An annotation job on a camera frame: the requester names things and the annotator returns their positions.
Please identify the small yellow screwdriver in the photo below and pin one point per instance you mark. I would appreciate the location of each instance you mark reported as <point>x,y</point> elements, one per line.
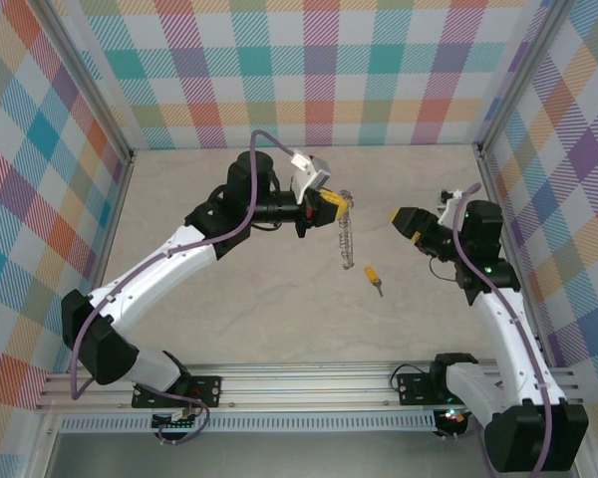
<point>370,274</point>

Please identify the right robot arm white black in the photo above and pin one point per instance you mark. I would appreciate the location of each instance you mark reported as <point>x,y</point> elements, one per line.
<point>508,338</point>

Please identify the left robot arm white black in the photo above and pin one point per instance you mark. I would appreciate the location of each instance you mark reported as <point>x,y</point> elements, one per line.
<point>154,269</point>

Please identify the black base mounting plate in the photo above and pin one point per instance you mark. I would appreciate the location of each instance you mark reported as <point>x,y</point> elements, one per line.
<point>413,388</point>
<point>207,391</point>

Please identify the grey metal panel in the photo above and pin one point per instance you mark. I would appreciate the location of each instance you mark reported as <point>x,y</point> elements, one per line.
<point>304,455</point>

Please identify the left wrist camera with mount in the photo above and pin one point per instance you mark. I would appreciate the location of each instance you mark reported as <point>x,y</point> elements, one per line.
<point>319,171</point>

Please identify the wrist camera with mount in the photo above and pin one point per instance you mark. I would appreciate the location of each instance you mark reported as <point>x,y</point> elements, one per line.
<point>451,204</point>
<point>319,171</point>

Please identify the aluminium side rail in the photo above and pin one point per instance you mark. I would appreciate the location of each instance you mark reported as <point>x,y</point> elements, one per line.
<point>502,209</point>
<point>115,209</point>

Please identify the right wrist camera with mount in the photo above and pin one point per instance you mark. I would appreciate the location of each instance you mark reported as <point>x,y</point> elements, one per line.
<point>451,204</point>

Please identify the aluminium frame post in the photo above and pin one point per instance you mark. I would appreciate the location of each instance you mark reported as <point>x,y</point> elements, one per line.
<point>87,74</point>
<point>524,74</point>

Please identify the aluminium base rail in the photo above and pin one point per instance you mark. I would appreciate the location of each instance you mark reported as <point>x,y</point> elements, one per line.
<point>304,386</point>

